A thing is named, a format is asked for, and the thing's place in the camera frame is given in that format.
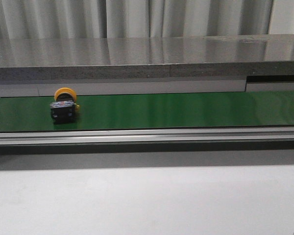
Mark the aluminium front conveyor rail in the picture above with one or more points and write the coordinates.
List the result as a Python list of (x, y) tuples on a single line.
[(148, 135)]

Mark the white pleated curtain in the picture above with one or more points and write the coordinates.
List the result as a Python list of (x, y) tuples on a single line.
[(44, 19)]

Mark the grey rear conveyor rail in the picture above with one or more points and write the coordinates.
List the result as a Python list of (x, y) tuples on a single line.
[(204, 84)]

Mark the yellow push button switch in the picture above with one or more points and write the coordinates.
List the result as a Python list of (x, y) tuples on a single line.
[(64, 108)]

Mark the green conveyor belt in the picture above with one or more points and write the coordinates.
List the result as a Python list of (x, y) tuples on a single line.
[(150, 111)]

